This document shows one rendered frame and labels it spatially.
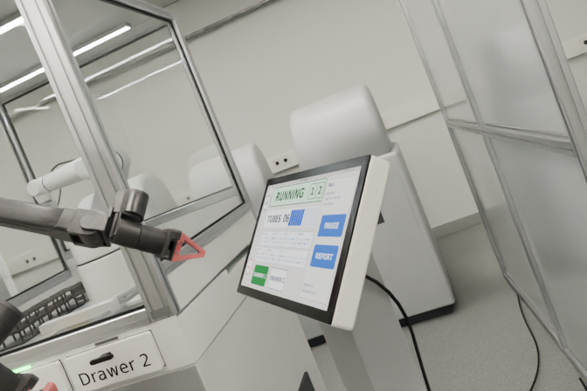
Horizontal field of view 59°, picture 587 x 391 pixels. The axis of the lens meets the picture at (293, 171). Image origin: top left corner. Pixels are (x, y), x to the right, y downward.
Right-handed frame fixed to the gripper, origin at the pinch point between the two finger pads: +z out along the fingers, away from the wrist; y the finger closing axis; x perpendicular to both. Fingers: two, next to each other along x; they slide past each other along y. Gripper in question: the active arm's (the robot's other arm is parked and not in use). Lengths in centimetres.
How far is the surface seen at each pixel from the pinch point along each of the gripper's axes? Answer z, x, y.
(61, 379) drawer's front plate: -17, 43, 53
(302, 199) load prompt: 15.3, -16.5, -14.1
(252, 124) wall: 92, -133, 314
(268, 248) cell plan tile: 15.2, -5.1, -1.4
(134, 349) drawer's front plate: -1.8, 28.9, 36.5
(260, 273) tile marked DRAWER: 15.1, 1.1, -0.7
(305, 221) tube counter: 15.2, -11.3, -18.4
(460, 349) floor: 163, 10, 90
